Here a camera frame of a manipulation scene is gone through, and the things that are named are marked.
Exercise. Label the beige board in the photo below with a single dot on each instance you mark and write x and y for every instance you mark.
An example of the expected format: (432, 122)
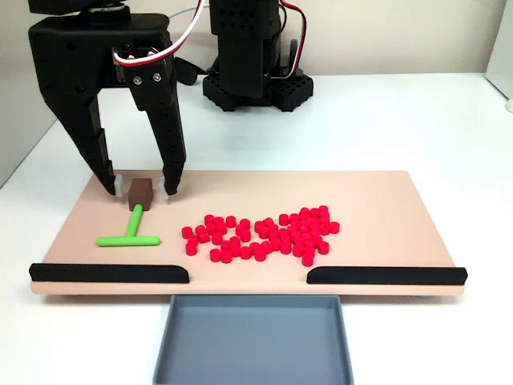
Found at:
(280, 188)

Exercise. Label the grey tray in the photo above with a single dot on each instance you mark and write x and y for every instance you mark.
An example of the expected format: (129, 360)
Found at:
(252, 345)

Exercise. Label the black rail strip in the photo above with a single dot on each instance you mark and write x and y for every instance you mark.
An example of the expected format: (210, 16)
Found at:
(384, 276)
(108, 273)

